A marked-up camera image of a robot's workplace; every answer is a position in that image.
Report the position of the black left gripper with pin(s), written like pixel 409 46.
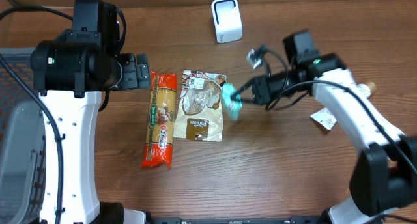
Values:
pixel 134 81

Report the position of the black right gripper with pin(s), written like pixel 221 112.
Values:
pixel 264 92

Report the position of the teal wet wipes pack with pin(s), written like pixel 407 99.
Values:
pixel 232 107

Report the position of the orange spaghetti pasta pack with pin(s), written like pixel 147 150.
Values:
pixel 159 136

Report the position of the beige brown snack pouch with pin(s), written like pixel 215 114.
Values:
pixel 200 114

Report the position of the white leaf print tube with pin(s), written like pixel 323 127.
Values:
pixel 326 119

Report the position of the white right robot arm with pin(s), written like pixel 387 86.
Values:
pixel 384 178

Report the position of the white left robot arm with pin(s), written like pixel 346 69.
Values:
pixel 70 76

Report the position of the white barcode scanner stand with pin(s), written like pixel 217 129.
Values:
pixel 227 20

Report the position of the dark grey plastic basket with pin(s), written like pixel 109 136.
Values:
pixel 22 154

